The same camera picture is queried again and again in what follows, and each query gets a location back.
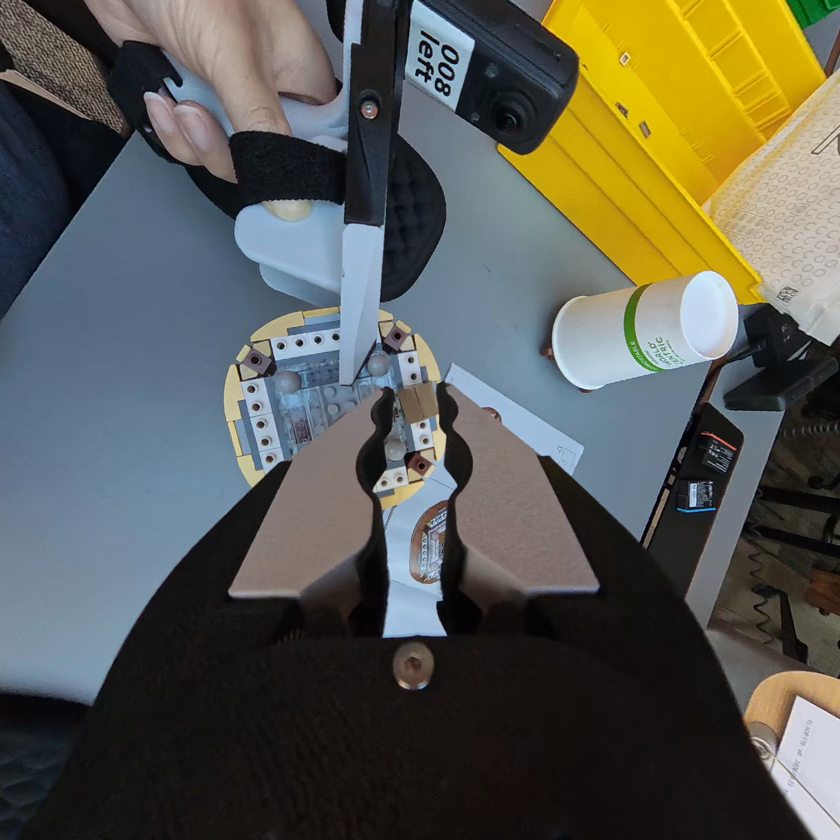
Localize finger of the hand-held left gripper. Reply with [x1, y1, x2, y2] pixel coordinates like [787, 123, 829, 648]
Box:
[338, 223, 385, 388]

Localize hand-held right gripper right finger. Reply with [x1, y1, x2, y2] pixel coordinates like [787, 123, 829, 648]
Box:
[435, 382, 601, 636]

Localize white paper sheet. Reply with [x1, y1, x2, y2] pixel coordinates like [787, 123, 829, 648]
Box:
[764, 696, 840, 840]

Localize yellow plastic bin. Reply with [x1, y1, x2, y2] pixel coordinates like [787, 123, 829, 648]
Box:
[497, 0, 829, 306]

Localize black chair base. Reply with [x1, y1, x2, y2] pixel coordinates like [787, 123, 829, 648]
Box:
[748, 407, 840, 664]

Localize black labelled box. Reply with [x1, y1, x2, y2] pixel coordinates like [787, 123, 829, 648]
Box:
[640, 402, 746, 595]

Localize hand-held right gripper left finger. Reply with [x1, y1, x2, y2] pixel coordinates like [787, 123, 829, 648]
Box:
[227, 387, 396, 636]

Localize small tan lego brick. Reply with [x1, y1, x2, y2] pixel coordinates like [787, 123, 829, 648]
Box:
[398, 382, 439, 424]

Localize lego instruction booklet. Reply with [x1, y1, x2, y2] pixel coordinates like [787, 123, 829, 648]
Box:
[382, 362, 585, 639]

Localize black dimpled pad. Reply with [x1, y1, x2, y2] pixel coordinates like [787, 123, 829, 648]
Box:
[184, 134, 448, 304]

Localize white paper cup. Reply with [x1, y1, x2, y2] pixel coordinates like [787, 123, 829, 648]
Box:
[551, 270, 740, 392]

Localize black clamp mount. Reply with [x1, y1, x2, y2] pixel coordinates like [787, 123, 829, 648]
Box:
[724, 303, 840, 413]

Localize person's left hand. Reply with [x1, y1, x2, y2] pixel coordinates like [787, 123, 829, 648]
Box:
[84, 0, 337, 221]

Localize green plastic bin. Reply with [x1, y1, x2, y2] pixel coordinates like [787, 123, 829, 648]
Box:
[785, 0, 840, 30]

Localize wooden chair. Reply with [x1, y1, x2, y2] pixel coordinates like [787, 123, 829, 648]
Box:
[743, 671, 840, 746]

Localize round tan lego base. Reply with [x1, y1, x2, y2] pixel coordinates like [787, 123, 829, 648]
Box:
[223, 305, 448, 513]

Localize pale bubble mailer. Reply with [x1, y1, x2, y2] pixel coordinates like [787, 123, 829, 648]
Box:
[710, 72, 840, 347]

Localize person's dark blue trousers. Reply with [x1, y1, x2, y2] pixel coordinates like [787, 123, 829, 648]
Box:
[0, 82, 74, 319]

